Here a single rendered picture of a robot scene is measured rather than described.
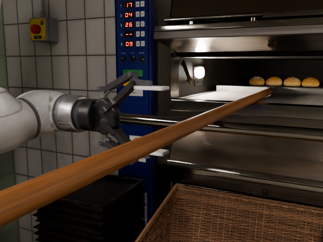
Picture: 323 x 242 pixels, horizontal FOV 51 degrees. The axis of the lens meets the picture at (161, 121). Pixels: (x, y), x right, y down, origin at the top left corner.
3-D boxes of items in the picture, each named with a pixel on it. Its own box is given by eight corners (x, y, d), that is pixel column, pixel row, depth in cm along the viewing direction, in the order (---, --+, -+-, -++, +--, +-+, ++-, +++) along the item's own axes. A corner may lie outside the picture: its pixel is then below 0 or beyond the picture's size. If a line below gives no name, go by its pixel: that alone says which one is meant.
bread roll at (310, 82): (300, 86, 202) (301, 77, 201) (302, 85, 208) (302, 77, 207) (318, 87, 197) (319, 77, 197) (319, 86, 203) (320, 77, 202)
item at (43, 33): (42, 42, 155) (41, 19, 154) (58, 42, 151) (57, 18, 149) (29, 41, 149) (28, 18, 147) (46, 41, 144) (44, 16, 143)
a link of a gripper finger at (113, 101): (112, 114, 79) (108, 109, 79) (143, 82, 74) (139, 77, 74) (102, 116, 75) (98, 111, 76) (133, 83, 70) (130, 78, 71)
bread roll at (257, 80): (247, 85, 216) (248, 76, 215) (250, 84, 222) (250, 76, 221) (264, 85, 212) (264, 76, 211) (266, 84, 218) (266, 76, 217)
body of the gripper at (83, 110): (93, 94, 83) (126, 96, 78) (95, 129, 84) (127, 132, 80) (72, 97, 76) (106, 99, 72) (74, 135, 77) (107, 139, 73)
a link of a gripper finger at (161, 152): (133, 149, 73) (134, 152, 73) (163, 153, 70) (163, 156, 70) (141, 146, 76) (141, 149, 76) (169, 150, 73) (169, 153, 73)
